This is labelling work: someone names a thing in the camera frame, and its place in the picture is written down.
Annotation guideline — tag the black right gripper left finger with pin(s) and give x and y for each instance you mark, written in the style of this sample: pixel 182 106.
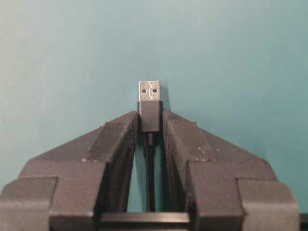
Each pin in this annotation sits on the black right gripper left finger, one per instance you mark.
pixel 70 186

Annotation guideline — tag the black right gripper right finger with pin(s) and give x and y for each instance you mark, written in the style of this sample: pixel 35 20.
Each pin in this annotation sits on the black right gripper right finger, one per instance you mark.
pixel 223 187

